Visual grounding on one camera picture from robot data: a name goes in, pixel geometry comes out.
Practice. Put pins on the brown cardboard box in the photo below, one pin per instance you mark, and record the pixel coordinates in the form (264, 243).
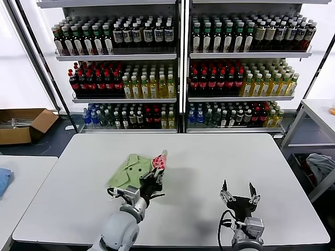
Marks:
(15, 136)

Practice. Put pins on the clear cup orange contents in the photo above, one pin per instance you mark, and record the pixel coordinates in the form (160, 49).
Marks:
(332, 111)

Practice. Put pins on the yellow juice bottle green label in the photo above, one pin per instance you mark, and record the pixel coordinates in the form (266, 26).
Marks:
(162, 88)
(284, 87)
(256, 87)
(279, 119)
(246, 87)
(127, 89)
(265, 87)
(275, 87)
(145, 89)
(292, 86)
(270, 119)
(171, 88)
(136, 89)
(164, 120)
(171, 120)
(154, 88)

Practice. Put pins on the red crumpled cloth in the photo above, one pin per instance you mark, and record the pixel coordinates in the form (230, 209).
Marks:
(305, 164)

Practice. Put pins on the dark storage crate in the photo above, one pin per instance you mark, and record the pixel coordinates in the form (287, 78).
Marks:
(297, 163)

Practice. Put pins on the green tinted water bottle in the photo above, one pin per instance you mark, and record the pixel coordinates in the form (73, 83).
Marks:
(216, 118)
(208, 118)
(110, 120)
(103, 119)

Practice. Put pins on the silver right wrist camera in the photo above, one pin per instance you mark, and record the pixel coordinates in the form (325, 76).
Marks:
(254, 225)

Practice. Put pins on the dark tea bottle green cap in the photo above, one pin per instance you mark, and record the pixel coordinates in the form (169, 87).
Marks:
(68, 40)
(88, 40)
(217, 39)
(206, 39)
(238, 39)
(98, 39)
(248, 38)
(196, 39)
(107, 39)
(228, 39)
(58, 41)
(78, 40)

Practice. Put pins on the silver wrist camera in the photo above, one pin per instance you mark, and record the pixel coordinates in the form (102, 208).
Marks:
(132, 193)
(254, 225)

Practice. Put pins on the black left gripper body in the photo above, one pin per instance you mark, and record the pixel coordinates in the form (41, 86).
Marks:
(150, 188)

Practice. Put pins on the red cap cola bottle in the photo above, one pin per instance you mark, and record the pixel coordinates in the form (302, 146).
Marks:
(109, 85)
(203, 84)
(100, 85)
(212, 84)
(230, 83)
(221, 84)
(255, 117)
(194, 84)
(239, 83)
(118, 85)
(74, 85)
(148, 119)
(82, 85)
(91, 85)
(263, 117)
(156, 119)

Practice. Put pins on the dark bottle beige label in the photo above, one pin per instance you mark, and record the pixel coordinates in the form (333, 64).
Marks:
(270, 35)
(260, 35)

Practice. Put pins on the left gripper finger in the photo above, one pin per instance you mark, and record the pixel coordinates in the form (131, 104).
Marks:
(147, 176)
(159, 176)

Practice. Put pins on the dark drink bottle white cap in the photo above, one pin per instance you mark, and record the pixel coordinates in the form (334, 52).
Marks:
(139, 120)
(132, 120)
(224, 119)
(247, 118)
(232, 119)
(125, 121)
(239, 118)
(117, 121)

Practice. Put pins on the dark bottle white blue label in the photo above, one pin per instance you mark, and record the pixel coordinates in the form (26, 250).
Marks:
(300, 34)
(127, 36)
(148, 35)
(136, 35)
(290, 34)
(158, 34)
(168, 34)
(309, 34)
(280, 34)
(118, 36)

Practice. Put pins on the grey frame side table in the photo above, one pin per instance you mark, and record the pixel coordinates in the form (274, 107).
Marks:
(318, 112)

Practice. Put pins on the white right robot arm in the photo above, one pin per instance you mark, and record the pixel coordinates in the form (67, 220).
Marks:
(246, 241)

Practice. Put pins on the grey-blue crumpled cloth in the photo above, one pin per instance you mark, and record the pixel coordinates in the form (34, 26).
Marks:
(319, 163)

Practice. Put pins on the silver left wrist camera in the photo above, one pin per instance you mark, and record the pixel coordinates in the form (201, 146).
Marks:
(132, 193)

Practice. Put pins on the blue folded cloth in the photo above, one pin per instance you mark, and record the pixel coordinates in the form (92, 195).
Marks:
(4, 180)

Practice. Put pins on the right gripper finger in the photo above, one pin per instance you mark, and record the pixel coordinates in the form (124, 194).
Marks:
(254, 197)
(225, 194)

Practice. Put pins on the green polo shirt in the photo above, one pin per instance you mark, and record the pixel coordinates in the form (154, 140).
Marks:
(125, 172)

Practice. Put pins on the black slanted frame pole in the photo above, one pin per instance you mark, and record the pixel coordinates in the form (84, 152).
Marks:
(46, 65)
(313, 78)

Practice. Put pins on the silver frame pole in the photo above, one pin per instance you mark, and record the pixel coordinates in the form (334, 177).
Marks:
(32, 52)

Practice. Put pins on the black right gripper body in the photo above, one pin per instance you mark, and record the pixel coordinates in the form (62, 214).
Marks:
(243, 205)

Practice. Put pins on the blue water bottle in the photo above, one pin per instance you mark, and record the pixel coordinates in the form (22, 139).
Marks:
(191, 118)
(94, 119)
(87, 119)
(200, 118)

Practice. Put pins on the grey metal parts bundle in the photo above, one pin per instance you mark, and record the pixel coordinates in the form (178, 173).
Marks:
(18, 122)

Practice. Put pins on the white paper scrap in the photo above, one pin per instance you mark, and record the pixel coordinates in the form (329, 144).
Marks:
(69, 127)

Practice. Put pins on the grey metal shelf unit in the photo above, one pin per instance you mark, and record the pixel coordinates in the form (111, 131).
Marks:
(248, 55)
(117, 57)

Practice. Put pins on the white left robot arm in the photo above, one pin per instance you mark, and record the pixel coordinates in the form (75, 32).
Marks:
(120, 230)

